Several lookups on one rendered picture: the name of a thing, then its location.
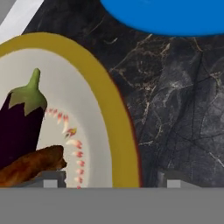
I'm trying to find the blue bowl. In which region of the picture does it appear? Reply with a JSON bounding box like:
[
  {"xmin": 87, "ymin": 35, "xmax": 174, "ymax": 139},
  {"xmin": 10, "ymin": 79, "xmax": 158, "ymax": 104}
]
[{"xmin": 100, "ymin": 0, "xmax": 224, "ymax": 38}]

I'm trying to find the brown chicken drumstick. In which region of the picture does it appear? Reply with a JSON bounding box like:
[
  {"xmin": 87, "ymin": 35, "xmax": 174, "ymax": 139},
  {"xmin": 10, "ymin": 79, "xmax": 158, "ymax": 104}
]
[{"xmin": 0, "ymin": 144, "xmax": 68, "ymax": 187}]

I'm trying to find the purple eggplant with green stem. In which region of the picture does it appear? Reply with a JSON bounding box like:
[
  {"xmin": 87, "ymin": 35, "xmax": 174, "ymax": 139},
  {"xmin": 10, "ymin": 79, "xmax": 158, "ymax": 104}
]
[{"xmin": 0, "ymin": 67, "xmax": 48, "ymax": 171}]

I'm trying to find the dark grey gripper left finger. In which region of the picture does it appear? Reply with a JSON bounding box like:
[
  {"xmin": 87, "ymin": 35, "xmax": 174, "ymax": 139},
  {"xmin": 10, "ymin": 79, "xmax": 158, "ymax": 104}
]
[{"xmin": 17, "ymin": 170, "xmax": 67, "ymax": 189}]

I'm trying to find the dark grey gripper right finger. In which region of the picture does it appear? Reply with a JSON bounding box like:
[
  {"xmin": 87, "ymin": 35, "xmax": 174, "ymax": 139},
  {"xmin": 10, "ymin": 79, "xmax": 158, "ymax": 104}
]
[{"xmin": 157, "ymin": 170, "xmax": 202, "ymax": 189}]

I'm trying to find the white plate with yellow rim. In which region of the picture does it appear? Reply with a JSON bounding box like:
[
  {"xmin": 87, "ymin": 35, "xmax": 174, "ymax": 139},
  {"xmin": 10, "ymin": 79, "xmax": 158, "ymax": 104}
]
[{"xmin": 0, "ymin": 31, "xmax": 143, "ymax": 189}]

